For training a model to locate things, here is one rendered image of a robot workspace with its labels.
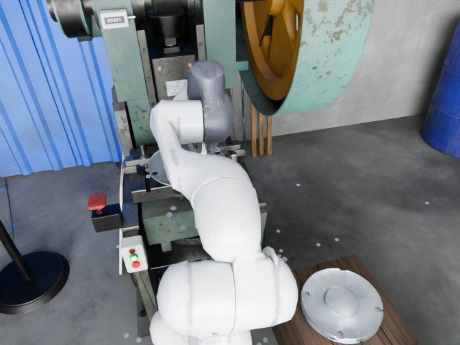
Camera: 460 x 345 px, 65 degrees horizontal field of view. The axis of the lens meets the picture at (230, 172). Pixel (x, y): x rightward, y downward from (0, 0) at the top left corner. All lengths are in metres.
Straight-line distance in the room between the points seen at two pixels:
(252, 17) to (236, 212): 1.16
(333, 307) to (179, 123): 0.94
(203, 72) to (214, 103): 0.07
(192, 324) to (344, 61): 0.76
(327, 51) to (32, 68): 1.97
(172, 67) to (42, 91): 1.52
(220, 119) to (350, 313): 0.92
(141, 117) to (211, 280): 1.13
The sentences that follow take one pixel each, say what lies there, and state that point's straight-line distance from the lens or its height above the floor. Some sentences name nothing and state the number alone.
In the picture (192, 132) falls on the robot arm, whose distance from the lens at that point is 0.77.
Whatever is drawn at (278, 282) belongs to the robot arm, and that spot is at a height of 1.11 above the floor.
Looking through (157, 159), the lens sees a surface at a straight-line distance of 1.40.
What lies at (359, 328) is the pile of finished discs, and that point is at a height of 0.38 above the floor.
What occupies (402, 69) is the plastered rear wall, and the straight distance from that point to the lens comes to 3.27.
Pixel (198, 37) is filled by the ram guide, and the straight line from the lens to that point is 1.18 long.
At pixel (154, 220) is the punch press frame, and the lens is 1.38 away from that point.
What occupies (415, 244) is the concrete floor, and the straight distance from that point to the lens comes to 2.30.
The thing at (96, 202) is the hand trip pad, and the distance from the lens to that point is 1.31.
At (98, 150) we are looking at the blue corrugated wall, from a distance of 2.81.
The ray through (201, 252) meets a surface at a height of 0.31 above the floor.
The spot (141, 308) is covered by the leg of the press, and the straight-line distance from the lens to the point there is 1.88.
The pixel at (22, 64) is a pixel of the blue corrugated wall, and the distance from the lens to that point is 2.58.
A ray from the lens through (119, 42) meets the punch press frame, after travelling 1.16.
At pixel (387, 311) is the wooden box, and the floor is 0.35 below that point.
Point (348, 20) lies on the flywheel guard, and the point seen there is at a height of 1.33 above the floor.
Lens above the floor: 1.57
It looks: 38 degrees down
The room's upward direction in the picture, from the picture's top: 2 degrees counter-clockwise
